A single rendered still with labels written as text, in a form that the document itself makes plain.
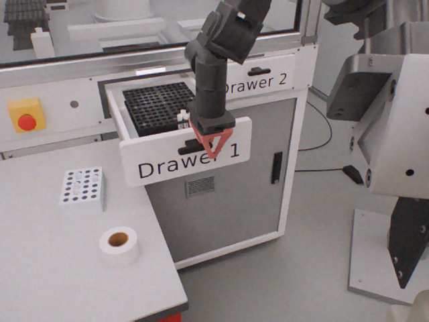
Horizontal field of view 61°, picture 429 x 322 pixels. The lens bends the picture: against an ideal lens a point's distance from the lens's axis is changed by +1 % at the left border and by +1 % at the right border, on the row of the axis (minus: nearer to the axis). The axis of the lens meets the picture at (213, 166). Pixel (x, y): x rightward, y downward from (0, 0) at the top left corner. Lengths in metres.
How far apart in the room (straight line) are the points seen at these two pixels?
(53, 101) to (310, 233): 1.32
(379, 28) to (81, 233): 0.65
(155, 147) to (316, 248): 1.21
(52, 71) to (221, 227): 0.88
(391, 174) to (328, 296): 1.36
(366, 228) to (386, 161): 1.62
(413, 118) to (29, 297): 0.64
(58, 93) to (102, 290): 0.55
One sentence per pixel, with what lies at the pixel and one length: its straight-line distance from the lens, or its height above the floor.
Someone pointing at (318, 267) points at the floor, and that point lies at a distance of 1.73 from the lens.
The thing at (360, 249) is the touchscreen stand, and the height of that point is 0.03.
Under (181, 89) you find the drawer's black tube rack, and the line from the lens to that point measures 1.02.
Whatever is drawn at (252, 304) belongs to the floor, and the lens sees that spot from 1.57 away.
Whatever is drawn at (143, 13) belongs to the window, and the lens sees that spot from 1.02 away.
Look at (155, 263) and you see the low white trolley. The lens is 0.71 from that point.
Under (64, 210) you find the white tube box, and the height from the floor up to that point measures 0.78.
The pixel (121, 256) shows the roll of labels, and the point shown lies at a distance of 0.70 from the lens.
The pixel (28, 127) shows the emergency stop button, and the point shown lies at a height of 0.87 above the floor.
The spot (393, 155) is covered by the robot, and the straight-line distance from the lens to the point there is 0.31.
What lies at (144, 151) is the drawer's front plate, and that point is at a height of 0.90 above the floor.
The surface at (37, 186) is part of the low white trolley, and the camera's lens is 0.97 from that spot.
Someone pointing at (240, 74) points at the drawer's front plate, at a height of 0.90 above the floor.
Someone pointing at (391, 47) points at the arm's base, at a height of 1.22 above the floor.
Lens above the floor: 1.31
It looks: 36 degrees down
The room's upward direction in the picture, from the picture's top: straight up
